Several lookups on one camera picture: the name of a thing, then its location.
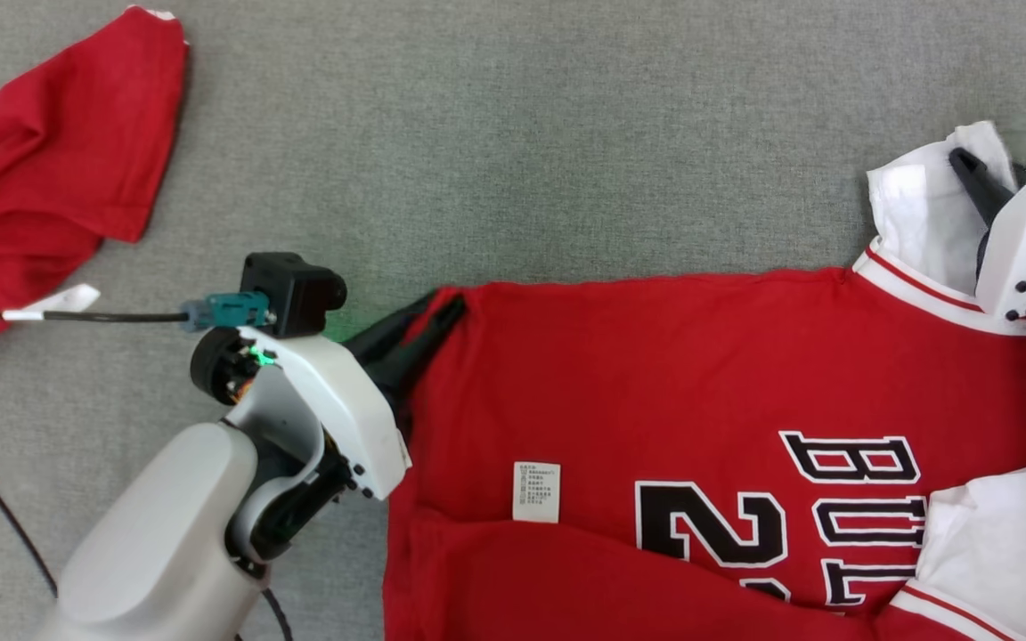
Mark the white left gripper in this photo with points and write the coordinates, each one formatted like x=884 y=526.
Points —
x=348 y=409

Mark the red and white basketball jersey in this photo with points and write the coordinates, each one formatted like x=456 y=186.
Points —
x=611 y=374

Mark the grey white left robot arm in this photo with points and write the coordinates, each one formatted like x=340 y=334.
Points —
x=157 y=534

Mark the plain red garment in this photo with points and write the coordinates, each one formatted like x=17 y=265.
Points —
x=59 y=151

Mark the grey fabric sofa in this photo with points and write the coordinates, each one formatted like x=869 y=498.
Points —
x=522 y=133

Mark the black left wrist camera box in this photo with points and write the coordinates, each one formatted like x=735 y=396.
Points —
x=290 y=289

